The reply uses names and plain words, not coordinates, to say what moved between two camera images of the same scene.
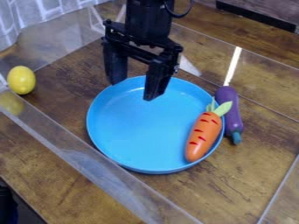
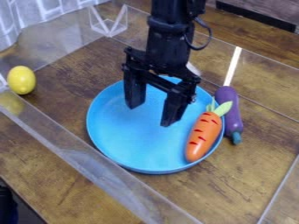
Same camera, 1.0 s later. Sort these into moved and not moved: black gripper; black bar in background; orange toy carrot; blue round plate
Moved: black gripper
Not moved: blue round plate; black bar in background; orange toy carrot
